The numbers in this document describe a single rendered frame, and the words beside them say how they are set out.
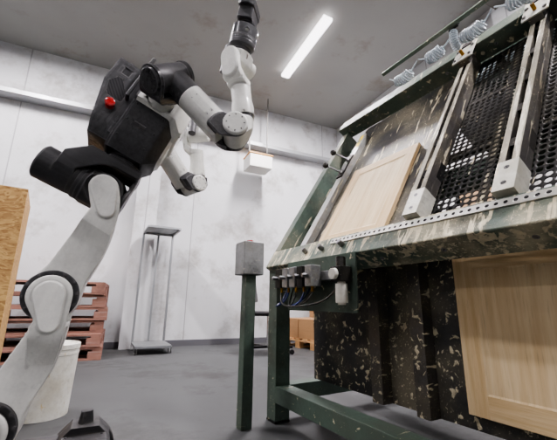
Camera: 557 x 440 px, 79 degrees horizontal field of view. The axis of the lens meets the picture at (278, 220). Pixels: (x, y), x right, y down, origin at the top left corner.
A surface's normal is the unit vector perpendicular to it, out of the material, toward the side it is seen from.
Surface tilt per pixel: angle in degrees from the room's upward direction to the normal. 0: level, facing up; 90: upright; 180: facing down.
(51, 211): 90
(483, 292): 90
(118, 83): 90
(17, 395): 90
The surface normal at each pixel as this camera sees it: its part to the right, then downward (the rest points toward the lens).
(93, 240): 0.22, 0.14
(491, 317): -0.86, -0.14
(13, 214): 0.57, -0.19
